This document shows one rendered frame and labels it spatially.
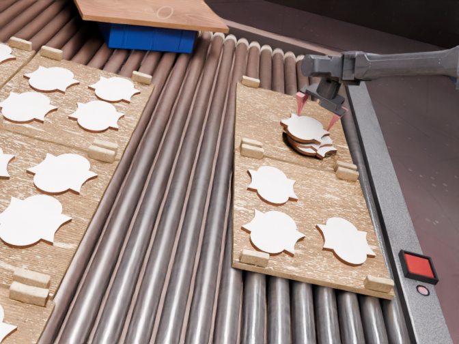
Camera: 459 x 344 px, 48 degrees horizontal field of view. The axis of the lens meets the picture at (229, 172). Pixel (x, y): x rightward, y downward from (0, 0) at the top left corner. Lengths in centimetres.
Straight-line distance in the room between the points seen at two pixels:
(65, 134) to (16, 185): 22
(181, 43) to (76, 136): 69
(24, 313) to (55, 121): 56
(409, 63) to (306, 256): 47
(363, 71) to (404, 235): 42
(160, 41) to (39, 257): 103
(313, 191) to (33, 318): 74
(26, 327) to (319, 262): 58
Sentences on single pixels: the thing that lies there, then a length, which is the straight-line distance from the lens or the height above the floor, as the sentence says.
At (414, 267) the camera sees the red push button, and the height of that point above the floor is 93.
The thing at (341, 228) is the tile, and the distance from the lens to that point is 121.
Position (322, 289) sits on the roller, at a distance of 109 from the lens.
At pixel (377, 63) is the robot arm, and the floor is 126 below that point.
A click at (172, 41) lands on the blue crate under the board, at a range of 182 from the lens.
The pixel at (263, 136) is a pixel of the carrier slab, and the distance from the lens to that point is 145.
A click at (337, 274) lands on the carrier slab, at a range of 111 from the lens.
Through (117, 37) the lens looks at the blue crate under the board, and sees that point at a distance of 176.
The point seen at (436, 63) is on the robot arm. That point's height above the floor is 134.
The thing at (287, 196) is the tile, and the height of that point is 95.
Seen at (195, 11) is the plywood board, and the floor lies 104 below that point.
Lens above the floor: 165
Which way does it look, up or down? 34 degrees down
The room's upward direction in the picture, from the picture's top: 18 degrees clockwise
